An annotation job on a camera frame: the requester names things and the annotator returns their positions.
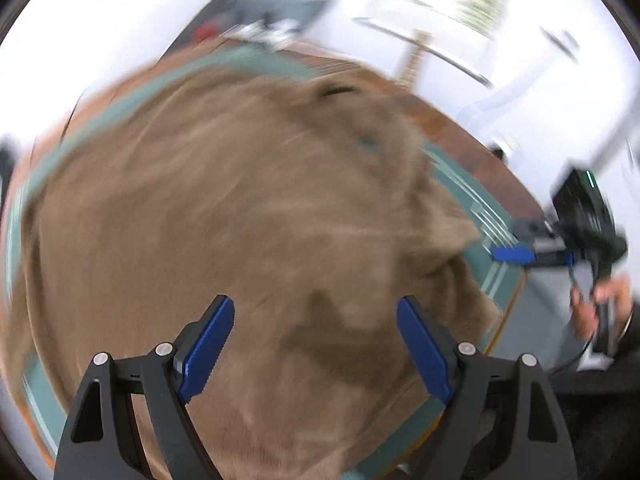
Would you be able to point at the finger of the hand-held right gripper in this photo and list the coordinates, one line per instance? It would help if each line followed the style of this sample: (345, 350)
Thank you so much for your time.
(512, 253)
(530, 226)

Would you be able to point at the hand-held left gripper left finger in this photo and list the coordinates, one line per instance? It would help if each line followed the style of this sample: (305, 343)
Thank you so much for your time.
(207, 350)

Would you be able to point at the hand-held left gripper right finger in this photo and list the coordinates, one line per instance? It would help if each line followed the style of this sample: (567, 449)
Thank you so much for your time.
(425, 350)

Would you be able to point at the green table mat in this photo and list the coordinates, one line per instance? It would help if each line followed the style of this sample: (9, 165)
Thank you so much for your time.
(505, 280)

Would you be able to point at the notched wooden stick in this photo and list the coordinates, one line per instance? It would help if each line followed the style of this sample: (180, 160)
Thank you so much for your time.
(415, 60)

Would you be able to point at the brown fleece garment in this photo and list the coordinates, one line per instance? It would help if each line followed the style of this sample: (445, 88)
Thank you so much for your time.
(225, 200)

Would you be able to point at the white power strip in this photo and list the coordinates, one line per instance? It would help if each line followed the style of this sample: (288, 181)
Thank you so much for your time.
(265, 35)

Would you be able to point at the person's right hand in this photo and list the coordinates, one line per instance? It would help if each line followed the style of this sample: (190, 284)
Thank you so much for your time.
(582, 317)

